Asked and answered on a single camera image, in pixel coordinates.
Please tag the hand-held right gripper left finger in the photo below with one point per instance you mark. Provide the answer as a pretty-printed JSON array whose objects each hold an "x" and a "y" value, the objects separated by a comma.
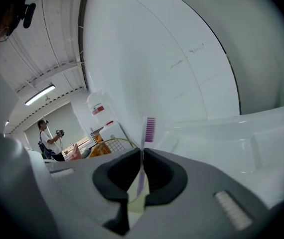
[{"x": 112, "y": 183}]

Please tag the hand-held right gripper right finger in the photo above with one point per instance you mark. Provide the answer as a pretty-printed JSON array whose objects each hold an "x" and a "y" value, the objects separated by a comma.
[{"x": 167, "y": 180}]

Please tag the pale yellow cup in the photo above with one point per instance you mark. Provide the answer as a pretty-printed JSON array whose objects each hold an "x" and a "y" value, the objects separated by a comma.
[{"x": 138, "y": 205}]

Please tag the purple and white toothbrush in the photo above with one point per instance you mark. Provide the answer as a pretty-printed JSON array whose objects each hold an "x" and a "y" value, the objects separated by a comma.
[{"x": 150, "y": 131}]

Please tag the orange box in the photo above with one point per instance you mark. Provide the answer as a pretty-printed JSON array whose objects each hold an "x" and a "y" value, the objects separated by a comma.
[{"x": 102, "y": 149}]

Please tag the yellow-rimmed mesh racket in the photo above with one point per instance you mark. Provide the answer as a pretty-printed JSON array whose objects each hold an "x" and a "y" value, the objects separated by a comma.
[{"x": 118, "y": 146}]

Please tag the pink soft toy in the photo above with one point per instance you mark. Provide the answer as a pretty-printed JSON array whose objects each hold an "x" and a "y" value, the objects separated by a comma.
[{"x": 76, "y": 152}]

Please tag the white water dispenser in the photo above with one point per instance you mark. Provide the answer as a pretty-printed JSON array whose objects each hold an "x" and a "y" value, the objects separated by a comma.
[{"x": 115, "y": 134}]

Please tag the white plastic basin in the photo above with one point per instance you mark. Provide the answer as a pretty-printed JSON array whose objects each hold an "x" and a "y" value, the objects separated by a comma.
[{"x": 221, "y": 143}]

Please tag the grey window roller blind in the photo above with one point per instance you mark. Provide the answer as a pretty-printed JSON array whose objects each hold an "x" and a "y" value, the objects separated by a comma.
[{"x": 64, "y": 123}]

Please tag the clear water dispenser bottle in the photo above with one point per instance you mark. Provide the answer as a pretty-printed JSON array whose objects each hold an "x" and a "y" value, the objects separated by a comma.
[{"x": 99, "y": 106}]

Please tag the ceiling tube light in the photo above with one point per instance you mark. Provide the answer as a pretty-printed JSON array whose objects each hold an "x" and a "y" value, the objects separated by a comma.
[{"x": 40, "y": 94}]

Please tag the large whiteboard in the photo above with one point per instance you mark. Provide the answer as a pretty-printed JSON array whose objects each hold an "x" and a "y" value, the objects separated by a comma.
[{"x": 144, "y": 58}]

